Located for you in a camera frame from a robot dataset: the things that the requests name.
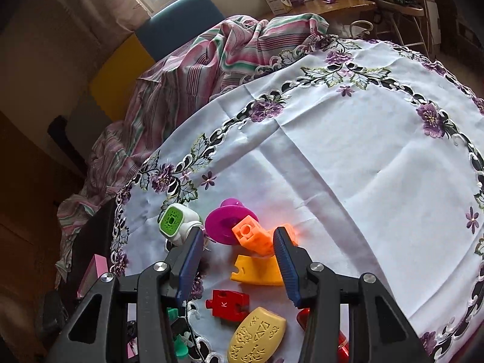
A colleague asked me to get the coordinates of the red translucent plastic toy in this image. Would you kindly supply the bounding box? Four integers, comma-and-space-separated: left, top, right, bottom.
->
297, 308, 350, 363

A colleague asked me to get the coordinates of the pink box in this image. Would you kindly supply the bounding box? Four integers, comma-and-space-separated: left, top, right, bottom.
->
77, 254, 108, 299

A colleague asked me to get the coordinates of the white cable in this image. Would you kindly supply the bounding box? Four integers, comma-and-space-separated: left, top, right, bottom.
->
342, 20, 373, 38

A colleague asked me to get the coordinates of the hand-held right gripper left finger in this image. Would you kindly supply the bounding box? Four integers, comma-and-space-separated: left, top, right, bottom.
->
45, 227, 207, 363

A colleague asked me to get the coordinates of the white cabinet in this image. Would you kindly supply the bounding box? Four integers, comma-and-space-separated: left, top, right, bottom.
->
421, 0, 441, 46

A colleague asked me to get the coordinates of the pink green striped sheet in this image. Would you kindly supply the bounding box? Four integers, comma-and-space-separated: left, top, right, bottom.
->
55, 13, 329, 288

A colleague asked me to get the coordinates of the yellow embossed oval toy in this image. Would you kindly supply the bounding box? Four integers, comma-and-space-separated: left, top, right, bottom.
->
227, 307, 287, 363

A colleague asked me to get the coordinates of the white and green cube toy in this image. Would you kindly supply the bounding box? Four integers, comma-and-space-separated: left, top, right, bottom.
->
158, 203, 205, 248

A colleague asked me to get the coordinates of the yellow board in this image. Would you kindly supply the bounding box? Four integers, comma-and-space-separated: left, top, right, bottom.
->
90, 36, 155, 122

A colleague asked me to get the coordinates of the wooden desk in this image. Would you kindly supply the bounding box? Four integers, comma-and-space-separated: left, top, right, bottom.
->
261, 0, 377, 21

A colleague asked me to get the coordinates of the dark chair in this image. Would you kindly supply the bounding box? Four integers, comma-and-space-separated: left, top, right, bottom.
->
47, 115, 89, 182

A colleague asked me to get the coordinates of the yellow curved plastic puzzle piece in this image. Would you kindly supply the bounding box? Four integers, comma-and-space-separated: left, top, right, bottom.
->
231, 254, 285, 286

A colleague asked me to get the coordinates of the ironing board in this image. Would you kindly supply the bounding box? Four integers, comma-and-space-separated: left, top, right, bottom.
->
371, 0, 432, 57

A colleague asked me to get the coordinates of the blue chair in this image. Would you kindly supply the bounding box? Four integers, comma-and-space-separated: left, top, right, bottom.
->
135, 0, 227, 63

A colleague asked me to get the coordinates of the red plastic puzzle piece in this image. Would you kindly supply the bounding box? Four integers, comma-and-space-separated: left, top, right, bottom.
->
205, 289, 251, 320

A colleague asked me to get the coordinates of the magenta plastic spool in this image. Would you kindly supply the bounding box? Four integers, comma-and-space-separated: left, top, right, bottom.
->
205, 198, 260, 246

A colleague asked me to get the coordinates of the orange plastic block toy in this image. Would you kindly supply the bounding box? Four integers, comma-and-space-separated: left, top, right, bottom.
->
231, 215, 300, 256

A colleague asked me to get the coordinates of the white embroidered floral tablecloth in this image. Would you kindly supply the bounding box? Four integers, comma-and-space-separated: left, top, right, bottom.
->
110, 34, 484, 363

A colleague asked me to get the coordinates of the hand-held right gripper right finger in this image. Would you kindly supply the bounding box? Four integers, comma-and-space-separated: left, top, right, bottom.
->
272, 226, 433, 363

